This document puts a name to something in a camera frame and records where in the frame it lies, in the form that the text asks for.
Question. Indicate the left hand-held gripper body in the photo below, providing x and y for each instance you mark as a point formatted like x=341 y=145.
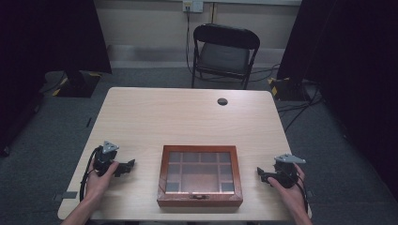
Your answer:
x=105 y=157

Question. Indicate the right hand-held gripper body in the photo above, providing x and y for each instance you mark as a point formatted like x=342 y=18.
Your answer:
x=286 y=172

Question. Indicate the wooden glass-lid box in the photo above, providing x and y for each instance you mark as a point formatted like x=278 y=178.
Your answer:
x=199 y=175

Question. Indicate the person's right hand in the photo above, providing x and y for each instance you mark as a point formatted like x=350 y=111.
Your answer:
x=289 y=193

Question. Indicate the person's left hand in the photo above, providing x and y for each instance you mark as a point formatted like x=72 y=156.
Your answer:
x=99 y=181

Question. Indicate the black stand base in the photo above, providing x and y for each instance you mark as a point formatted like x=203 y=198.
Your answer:
x=286 y=88
x=76 y=84

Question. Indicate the black curtain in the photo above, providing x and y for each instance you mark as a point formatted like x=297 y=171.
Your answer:
x=347 y=78
x=50 y=62

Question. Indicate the black folding chair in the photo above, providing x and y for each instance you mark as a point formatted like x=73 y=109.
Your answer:
x=224 y=55

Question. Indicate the white wall socket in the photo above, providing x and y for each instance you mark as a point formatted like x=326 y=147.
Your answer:
x=193 y=6

